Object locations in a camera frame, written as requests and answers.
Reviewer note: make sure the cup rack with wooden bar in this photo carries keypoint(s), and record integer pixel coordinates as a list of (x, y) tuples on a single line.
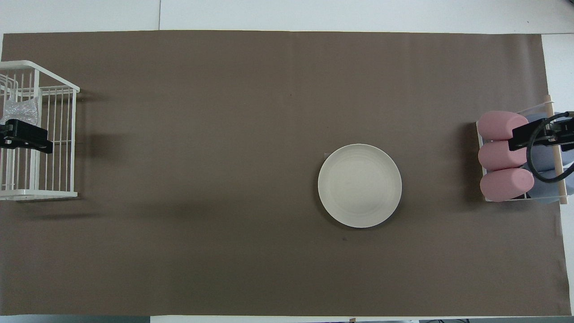
[(558, 188)]

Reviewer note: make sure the pink plastic cup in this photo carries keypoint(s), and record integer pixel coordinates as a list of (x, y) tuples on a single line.
[(493, 124), (495, 157), (500, 185)]

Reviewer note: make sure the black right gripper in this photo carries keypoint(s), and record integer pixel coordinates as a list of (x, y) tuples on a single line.
[(518, 139)]

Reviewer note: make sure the cream round plate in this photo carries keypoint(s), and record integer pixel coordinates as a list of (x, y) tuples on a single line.
[(359, 185)]

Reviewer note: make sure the silver mesh sponge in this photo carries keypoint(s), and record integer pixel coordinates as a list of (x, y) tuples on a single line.
[(20, 110)]

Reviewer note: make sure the brown table mat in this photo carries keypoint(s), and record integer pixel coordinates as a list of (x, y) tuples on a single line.
[(224, 134)]

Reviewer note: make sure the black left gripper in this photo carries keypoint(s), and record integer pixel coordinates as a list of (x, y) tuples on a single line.
[(24, 134)]

